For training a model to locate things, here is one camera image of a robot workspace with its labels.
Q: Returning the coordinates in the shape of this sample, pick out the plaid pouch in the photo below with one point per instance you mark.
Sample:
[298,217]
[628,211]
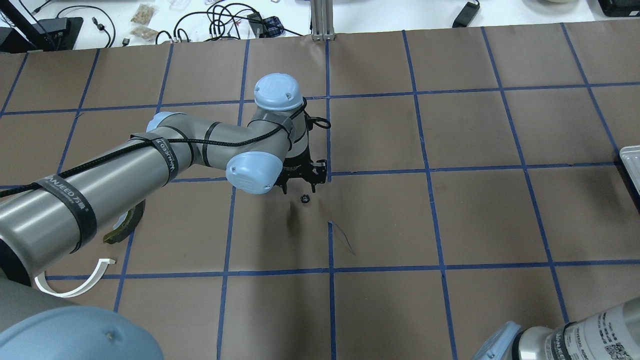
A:
[272,27]

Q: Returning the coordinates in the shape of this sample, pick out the black power adapter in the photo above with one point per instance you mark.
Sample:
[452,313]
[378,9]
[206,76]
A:
[466,15]

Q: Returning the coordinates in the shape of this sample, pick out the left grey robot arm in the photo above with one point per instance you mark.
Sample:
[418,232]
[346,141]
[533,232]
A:
[58,214]

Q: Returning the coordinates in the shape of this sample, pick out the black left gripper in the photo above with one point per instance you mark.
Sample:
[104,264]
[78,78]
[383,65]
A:
[295,174]

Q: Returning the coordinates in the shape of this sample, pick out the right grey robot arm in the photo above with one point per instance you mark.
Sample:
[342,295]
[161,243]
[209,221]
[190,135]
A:
[509,265]

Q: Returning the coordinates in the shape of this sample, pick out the black monitor stand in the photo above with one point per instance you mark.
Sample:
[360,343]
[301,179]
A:
[50,34]

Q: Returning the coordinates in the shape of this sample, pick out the green brake shoe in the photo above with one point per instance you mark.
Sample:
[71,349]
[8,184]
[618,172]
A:
[126,224]

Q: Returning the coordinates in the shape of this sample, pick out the bag of small parts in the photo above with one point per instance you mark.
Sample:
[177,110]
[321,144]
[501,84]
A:
[143,14]

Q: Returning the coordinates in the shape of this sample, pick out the aluminium frame post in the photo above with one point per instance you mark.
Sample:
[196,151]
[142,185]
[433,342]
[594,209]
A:
[322,20]

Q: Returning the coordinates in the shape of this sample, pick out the loose blue tape thread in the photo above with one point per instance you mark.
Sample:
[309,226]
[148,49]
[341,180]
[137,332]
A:
[343,237]

